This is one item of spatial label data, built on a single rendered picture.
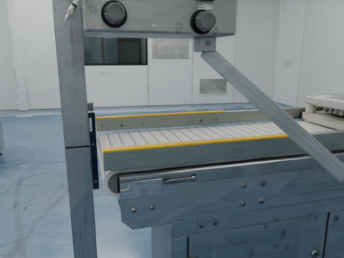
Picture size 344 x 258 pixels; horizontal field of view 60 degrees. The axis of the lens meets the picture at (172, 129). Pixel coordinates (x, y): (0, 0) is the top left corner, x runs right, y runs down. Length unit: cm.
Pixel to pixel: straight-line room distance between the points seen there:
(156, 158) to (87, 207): 38
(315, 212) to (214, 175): 31
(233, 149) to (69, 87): 41
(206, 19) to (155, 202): 30
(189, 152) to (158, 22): 21
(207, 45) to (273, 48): 592
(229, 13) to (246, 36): 568
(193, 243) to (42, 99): 524
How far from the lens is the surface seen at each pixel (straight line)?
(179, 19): 44
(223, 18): 47
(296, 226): 76
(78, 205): 82
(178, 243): 63
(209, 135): 71
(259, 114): 87
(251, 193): 59
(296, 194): 65
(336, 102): 86
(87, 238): 87
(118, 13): 40
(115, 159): 48
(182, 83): 574
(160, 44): 561
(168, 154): 49
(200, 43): 49
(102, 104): 563
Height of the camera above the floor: 97
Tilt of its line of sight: 13 degrees down
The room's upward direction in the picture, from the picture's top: straight up
